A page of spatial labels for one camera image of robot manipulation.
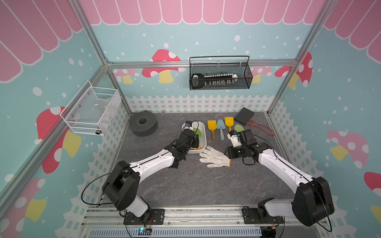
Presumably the black wire mesh basket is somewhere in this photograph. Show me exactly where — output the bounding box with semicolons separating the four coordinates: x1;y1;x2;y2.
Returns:
189;56;253;90

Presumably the light green trowel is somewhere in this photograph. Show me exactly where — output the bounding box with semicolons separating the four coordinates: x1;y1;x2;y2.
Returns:
234;125;245;133

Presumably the light blue trowel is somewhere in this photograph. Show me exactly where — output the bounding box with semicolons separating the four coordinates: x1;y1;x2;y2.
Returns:
217;119;226;140

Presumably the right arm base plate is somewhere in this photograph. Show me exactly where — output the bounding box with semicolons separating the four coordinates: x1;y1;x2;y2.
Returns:
241;206;284;225

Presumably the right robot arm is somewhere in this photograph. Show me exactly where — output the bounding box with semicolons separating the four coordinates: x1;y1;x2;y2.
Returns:
224;130;335;227

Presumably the red cable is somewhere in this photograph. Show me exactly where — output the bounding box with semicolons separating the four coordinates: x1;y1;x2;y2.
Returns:
248;119;276;137

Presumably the green circuit board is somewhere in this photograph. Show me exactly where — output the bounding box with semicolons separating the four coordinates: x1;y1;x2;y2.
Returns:
138;228;152;236

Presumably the black box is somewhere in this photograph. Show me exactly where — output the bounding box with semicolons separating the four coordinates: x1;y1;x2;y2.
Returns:
234;108;255;126

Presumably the white work glove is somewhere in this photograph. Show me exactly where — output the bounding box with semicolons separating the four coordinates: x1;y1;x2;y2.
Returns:
199;146;231;168

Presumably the black socket holder tool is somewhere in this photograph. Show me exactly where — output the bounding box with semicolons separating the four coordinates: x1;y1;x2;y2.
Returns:
190;73;238;89

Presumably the white plastic storage box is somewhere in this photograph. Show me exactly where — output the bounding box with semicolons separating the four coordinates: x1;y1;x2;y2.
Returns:
182;121;207;154

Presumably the green trowel wooden handle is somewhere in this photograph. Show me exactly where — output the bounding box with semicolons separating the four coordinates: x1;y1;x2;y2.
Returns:
193;128;202;138

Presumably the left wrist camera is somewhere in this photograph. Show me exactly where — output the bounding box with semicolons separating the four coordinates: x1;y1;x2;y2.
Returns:
183;121;193;130

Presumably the white wire mesh basket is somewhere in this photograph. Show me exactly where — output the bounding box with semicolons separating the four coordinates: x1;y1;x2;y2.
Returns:
60;81;122;136

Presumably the grey filament spool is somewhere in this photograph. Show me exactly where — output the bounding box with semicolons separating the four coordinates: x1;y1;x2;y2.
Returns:
130;111;158;137

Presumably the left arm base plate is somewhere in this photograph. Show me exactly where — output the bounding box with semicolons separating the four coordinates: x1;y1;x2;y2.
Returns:
123;208;165;226

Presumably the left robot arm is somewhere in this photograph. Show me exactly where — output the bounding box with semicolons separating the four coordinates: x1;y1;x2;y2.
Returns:
80;127;199;226

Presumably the yellow shovel wooden handle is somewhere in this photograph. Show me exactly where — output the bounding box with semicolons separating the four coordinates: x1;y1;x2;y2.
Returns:
207;120;217;141

